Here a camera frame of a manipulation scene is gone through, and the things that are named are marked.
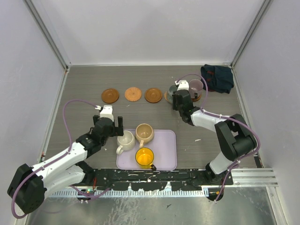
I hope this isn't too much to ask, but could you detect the dark wooden coaster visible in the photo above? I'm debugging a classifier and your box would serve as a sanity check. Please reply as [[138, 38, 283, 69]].
[[144, 88, 162, 103], [192, 94, 202, 102], [101, 88, 120, 104]]

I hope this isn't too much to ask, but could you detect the light woven coaster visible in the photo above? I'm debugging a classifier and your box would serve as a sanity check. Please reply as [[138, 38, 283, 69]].
[[164, 91, 173, 104], [125, 87, 142, 102]]

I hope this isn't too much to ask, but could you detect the white ceramic mug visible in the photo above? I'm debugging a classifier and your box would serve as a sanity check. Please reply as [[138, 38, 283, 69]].
[[116, 130, 135, 155]]

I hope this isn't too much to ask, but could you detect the grey ceramic mug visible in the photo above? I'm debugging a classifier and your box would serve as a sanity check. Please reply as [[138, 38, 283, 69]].
[[167, 85, 178, 98]]

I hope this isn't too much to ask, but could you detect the purple glass mug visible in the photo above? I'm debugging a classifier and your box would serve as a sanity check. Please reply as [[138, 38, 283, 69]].
[[188, 79, 203, 98]]

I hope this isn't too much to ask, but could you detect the beige ceramic mug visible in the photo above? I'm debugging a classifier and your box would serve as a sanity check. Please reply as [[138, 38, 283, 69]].
[[135, 123, 154, 148]]

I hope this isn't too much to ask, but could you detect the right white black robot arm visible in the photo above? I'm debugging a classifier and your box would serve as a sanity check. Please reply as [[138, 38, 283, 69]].
[[172, 90, 259, 185]]

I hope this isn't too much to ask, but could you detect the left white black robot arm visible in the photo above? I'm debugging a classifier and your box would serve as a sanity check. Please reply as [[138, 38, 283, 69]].
[[7, 115, 124, 218]]

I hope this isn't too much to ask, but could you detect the yellow glass mug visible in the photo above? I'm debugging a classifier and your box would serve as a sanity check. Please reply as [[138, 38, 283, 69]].
[[135, 148, 157, 171]]

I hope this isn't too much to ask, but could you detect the dark blue folded cloth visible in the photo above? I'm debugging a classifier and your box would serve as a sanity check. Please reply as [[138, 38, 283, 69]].
[[200, 64, 234, 94]]

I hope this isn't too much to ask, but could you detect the lilac plastic tray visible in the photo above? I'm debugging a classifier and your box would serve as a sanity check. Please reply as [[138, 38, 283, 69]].
[[116, 129, 177, 171]]

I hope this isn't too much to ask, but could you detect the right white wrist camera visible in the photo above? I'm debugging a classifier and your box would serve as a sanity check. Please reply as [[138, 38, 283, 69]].
[[175, 80, 189, 91]]

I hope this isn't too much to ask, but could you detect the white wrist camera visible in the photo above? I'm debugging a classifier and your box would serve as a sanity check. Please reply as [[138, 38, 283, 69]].
[[175, 80, 189, 91], [95, 105, 114, 122]]

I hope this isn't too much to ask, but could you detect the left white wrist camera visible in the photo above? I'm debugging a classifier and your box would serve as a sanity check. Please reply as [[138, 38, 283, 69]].
[[95, 105, 114, 122]]

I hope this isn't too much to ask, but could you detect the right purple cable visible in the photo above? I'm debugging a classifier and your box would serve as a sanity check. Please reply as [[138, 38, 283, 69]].
[[175, 73, 261, 202]]

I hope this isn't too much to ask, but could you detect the purple cable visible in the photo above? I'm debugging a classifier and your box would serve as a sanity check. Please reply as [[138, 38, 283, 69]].
[[175, 73, 261, 202], [11, 99, 111, 219]]

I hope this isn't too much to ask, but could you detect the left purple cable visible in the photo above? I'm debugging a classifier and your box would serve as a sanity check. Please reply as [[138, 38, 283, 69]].
[[11, 99, 111, 219]]

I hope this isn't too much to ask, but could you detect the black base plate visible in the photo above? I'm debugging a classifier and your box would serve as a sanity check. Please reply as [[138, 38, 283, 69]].
[[91, 168, 233, 191]]

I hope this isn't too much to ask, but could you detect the slotted cable duct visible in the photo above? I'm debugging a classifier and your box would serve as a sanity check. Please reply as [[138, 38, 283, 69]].
[[50, 188, 209, 198]]

